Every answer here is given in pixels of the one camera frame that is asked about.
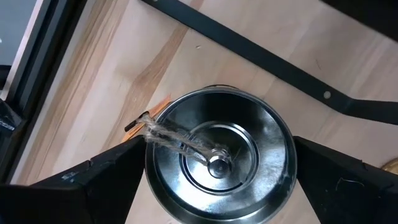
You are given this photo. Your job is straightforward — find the black perforated metal shelf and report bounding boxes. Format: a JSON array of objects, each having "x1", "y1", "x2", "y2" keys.
[{"x1": 139, "y1": 0, "x2": 398, "y2": 126}]

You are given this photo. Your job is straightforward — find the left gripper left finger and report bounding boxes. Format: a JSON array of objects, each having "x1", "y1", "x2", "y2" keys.
[{"x1": 0, "y1": 135, "x2": 147, "y2": 224}]

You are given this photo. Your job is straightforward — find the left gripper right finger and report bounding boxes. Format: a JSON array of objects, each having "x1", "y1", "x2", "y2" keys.
[{"x1": 293, "y1": 135, "x2": 398, "y2": 224}]

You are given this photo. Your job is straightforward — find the printed metal tin candle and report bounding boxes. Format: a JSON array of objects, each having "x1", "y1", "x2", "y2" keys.
[{"x1": 123, "y1": 84, "x2": 299, "y2": 224}]

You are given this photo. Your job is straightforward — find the brass candlestick holder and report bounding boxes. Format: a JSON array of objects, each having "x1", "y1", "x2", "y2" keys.
[{"x1": 381, "y1": 157, "x2": 398, "y2": 175}]

